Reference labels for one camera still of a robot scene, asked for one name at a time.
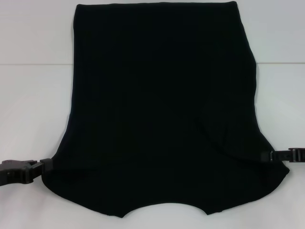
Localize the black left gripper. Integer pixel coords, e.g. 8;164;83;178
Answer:
0;158;53;187

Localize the black t-shirt with white print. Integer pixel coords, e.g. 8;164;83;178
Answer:
40;1;291;213

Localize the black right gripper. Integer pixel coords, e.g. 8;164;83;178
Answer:
260;147;305;165

